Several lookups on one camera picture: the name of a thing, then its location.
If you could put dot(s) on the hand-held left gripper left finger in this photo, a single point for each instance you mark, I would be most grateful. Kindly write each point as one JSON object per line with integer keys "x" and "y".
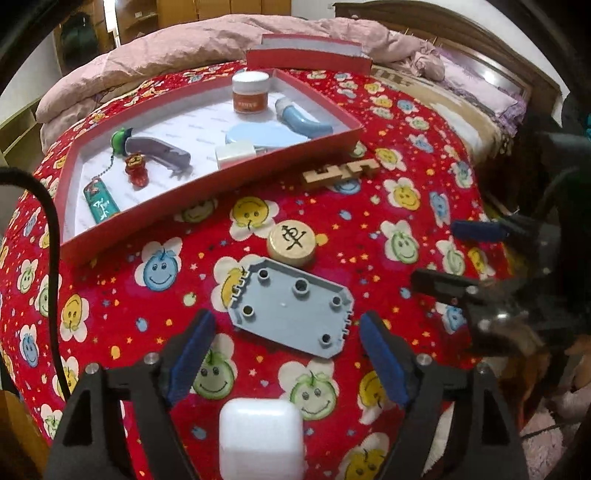
{"x": 189, "y": 355}

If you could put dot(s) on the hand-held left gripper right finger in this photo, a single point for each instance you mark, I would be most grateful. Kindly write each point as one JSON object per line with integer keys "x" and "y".
{"x": 383, "y": 360}

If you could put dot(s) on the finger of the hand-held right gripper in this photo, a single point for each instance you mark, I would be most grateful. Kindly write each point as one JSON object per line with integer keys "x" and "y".
{"x": 475, "y": 230}
{"x": 438, "y": 284}

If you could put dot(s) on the grey studded plastic plate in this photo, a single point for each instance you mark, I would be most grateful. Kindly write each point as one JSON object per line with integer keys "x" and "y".
{"x": 286, "y": 314}

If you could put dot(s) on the white earbud case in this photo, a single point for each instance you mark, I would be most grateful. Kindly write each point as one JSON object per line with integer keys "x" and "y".
{"x": 261, "y": 438}

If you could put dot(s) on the red cardboard box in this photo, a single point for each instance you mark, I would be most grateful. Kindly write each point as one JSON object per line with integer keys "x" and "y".
{"x": 138, "y": 217}

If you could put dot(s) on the round wooden chess piece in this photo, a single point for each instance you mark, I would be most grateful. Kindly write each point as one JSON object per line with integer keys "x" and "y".
{"x": 291, "y": 240}

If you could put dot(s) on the wooden puzzle piece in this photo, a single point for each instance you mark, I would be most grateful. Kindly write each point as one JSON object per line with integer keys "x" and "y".
{"x": 323, "y": 174}

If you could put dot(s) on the teal printed lighter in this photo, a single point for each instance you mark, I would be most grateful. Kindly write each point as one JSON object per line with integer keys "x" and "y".
{"x": 102, "y": 205}

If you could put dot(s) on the small red figurine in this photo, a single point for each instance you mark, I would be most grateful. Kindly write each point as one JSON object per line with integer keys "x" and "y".
{"x": 137, "y": 173}

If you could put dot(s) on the white charger plug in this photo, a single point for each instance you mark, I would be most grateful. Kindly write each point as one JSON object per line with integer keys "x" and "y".
{"x": 235, "y": 154}

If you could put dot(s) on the light blue curved plastic piece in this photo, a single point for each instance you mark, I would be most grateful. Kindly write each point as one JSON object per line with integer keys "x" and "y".
{"x": 300, "y": 121}

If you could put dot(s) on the light blue round compact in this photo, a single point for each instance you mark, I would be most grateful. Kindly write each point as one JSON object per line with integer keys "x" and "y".
{"x": 263, "y": 134}

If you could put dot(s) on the white jar with orange label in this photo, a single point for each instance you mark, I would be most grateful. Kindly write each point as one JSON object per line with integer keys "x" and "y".
{"x": 249, "y": 99}

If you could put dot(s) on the red smiley flower blanket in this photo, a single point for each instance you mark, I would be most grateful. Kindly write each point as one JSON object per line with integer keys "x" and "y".
{"x": 138, "y": 314}

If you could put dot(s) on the beige printed bed sheet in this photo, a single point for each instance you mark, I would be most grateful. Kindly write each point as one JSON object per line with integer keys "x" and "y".
{"x": 443, "y": 110}

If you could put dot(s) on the purple pillow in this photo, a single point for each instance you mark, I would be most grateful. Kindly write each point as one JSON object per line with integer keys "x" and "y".
{"x": 489, "y": 92}

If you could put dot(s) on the yellow wooden cabinet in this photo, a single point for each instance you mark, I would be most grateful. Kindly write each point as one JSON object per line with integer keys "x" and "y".
{"x": 18, "y": 438}

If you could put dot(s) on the dark wooden headboard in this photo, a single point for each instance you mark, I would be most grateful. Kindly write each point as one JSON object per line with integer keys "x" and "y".
{"x": 461, "y": 27}

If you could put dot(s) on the red box lid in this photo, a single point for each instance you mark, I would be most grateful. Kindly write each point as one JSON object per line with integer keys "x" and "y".
{"x": 300, "y": 59}

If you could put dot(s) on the cream wooden shelf unit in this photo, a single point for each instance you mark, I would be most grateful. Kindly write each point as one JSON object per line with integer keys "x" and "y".
{"x": 18, "y": 134}

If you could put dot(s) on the pink quilt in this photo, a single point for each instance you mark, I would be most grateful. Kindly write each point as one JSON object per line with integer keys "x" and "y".
{"x": 184, "y": 41}

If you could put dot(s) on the wooden wardrobe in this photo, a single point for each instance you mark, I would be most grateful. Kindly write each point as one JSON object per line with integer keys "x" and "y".
{"x": 221, "y": 7}

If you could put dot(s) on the wooden open bookshelf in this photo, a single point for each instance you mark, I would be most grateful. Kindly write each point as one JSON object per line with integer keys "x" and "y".
{"x": 136, "y": 21}

